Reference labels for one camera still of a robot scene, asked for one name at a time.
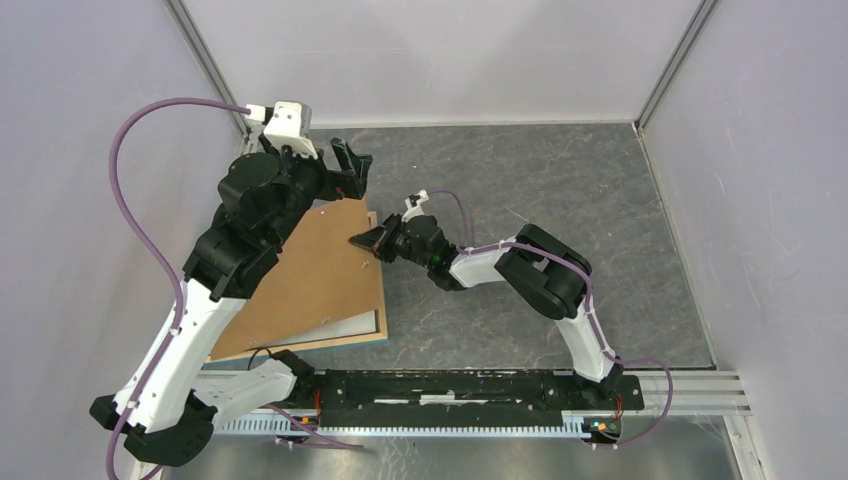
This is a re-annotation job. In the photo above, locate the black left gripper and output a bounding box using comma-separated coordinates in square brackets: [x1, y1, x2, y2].
[261, 131, 372, 247]

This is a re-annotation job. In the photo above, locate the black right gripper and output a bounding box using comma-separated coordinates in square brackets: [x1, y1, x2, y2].
[348, 213, 431, 270]

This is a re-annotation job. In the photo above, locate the brown cardboard backing board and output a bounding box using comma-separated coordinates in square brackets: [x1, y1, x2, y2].
[208, 197, 386, 362]

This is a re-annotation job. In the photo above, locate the hot air balloon photo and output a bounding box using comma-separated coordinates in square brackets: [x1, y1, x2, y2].
[277, 311, 377, 345]

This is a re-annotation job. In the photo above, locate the light wooden picture frame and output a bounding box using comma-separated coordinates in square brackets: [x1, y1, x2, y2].
[205, 211, 390, 364]

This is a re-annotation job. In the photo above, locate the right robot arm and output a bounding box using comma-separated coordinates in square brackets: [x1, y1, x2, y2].
[349, 214, 623, 408]

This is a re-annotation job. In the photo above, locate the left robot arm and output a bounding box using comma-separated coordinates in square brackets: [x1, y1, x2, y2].
[90, 138, 373, 467]

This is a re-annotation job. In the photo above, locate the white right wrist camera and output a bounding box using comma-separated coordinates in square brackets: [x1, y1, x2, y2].
[401, 190, 429, 222]

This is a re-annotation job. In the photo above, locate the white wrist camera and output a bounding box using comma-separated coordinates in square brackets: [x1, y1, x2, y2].
[401, 190, 429, 222]
[250, 101, 318, 158]

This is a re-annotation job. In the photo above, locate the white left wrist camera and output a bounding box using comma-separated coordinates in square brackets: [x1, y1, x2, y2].
[250, 101, 318, 158]

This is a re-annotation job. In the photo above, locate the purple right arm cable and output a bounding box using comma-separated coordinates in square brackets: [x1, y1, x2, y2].
[423, 190, 676, 452]

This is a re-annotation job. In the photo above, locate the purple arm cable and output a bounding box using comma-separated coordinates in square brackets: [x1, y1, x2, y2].
[423, 190, 676, 452]
[105, 97, 364, 480]

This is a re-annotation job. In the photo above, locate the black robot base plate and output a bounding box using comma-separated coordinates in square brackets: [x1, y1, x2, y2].
[276, 369, 645, 427]

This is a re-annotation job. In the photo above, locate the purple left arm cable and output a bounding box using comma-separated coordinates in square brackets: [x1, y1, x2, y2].
[105, 97, 364, 480]

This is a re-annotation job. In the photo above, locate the aluminium rail with cable comb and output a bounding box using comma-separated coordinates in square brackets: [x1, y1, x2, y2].
[215, 370, 752, 439]

